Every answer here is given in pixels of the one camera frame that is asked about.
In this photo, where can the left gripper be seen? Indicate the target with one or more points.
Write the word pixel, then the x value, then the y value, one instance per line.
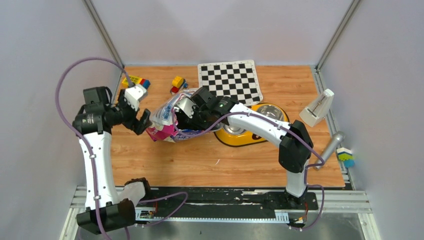
pixel 144 122

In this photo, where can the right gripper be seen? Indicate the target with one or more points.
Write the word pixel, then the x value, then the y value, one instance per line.
pixel 194 121

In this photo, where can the pink pet food bag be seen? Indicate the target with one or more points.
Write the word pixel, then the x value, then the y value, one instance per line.
pixel 162 127

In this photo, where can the yellow double pet bowl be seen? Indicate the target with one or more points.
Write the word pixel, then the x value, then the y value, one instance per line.
pixel 253 125

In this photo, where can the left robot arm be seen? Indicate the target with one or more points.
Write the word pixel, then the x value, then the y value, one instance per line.
pixel 106 209

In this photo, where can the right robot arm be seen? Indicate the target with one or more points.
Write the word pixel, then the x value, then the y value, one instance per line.
pixel 294 143

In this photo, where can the toy block car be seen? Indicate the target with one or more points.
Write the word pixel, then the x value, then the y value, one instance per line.
pixel 178 83

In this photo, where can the black white chessboard mat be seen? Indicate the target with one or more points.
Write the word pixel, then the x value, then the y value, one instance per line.
pixel 235 79

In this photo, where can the silver microphone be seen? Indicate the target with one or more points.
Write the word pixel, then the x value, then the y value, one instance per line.
pixel 330 148

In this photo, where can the green blue block toy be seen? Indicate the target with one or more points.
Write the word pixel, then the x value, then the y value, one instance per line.
pixel 345 155

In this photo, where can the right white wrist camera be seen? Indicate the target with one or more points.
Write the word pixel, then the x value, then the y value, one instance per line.
pixel 185 105

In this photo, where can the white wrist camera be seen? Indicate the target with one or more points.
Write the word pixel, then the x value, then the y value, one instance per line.
pixel 185 105
pixel 134 95

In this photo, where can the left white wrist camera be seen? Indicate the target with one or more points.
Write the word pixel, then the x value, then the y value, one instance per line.
pixel 134 95

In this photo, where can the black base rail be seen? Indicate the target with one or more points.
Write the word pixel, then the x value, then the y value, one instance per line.
pixel 248 204

